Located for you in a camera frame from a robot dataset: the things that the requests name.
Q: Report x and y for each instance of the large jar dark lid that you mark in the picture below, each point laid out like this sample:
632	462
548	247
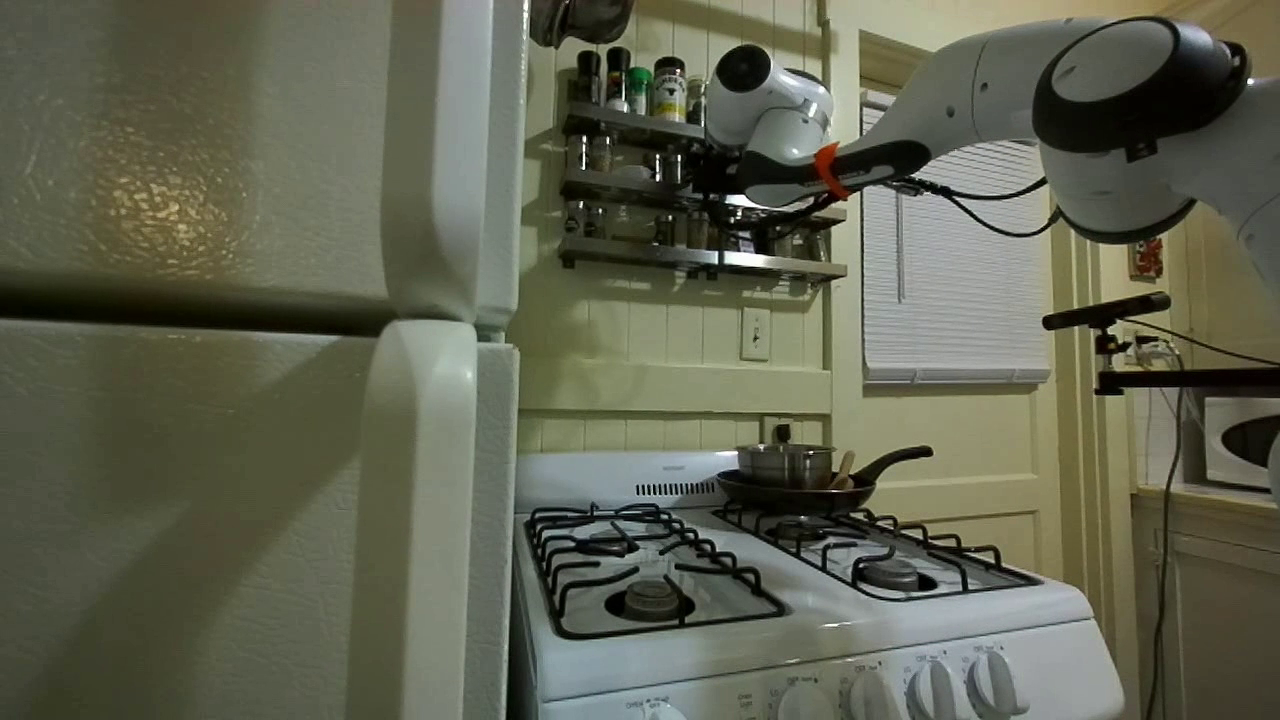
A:
670	91

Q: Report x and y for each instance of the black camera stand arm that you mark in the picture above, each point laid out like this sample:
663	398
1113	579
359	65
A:
1185	380

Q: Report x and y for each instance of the white stove knob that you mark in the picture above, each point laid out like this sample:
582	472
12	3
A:
938	688
993	680
807	702
875	694

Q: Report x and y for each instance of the wooden spoon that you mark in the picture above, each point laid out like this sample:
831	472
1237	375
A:
847	467

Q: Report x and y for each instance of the white gas stove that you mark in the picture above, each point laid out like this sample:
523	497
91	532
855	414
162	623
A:
826	640

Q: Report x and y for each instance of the green spice jar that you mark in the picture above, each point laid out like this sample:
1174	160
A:
640	91

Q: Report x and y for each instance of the black frying pan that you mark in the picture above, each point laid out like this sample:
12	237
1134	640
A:
803	495

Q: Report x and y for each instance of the dark spice jar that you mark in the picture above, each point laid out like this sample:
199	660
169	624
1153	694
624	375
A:
574	217
616	78
600	222
577	148
699	227
807	247
772	242
600	154
695	101
589	78
665	227

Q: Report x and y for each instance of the cream wall switch plate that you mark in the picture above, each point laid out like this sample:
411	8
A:
758	333

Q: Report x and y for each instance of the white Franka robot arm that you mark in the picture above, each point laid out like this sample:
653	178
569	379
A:
1134	120

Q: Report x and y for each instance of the small orange wall object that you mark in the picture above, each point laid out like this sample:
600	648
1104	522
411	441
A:
1146	260

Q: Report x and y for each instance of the round gas burner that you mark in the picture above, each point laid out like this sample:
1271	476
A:
893	573
648	596
607	542

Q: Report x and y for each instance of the grey hanging metal pot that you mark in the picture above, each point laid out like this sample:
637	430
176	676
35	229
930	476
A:
582	16

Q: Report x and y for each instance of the black cast iron stove grate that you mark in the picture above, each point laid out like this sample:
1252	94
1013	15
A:
961	549
695	565

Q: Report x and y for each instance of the white microwave oven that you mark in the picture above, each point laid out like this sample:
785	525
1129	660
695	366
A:
1235	441

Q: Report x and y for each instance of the white refrigerator freezer door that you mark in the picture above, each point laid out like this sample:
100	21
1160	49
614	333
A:
202	134

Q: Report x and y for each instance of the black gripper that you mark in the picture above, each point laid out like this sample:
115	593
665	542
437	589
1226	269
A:
767	186

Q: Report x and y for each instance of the black stereo camera bar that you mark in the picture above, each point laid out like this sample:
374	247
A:
1104	315

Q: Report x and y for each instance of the white refrigerator main door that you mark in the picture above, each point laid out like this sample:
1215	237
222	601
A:
202	532

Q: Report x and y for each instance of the white window blind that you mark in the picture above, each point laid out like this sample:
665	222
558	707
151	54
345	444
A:
955	305

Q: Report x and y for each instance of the cream kitchen cabinet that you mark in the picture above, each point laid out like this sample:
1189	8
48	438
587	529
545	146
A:
1220	601

